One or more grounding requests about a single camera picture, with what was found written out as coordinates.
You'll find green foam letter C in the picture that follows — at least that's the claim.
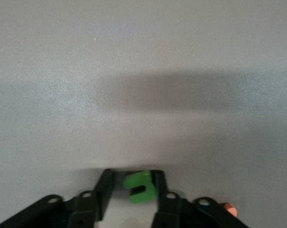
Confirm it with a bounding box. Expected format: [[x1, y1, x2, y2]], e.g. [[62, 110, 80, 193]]
[[123, 170, 157, 204]]

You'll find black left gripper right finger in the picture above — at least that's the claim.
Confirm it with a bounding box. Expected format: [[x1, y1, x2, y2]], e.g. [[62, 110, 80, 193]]
[[150, 170, 250, 228]]

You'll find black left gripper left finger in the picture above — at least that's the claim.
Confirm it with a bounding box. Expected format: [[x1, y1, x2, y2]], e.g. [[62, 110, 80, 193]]
[[0, 168, 115, 228]]

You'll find brown table cover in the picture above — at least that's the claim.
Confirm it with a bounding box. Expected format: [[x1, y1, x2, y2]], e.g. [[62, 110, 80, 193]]
[[0, 0, 287, 228]]

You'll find orange foam letter E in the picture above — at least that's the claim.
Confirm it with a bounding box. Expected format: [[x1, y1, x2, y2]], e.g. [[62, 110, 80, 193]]
[[222, 201, 238, 218]]

